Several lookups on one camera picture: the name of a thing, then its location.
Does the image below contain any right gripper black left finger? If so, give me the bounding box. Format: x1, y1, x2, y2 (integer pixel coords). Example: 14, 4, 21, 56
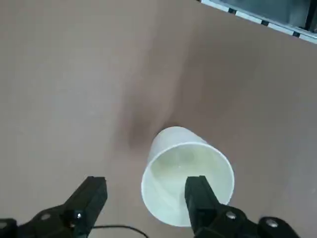
0, 176, 108, 238

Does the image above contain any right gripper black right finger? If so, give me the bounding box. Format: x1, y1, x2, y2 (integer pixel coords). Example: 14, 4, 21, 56
184, 175, 302, 238

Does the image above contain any small white cup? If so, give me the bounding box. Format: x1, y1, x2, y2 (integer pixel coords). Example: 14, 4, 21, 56
141, 126, 235, 227

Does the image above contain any thin black cable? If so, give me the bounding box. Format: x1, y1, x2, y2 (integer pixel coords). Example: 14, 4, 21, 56
93, 224, 149, 238

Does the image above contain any aluminium table edge rail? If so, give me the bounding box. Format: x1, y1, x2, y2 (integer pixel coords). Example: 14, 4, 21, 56
198, 0, 317, 45

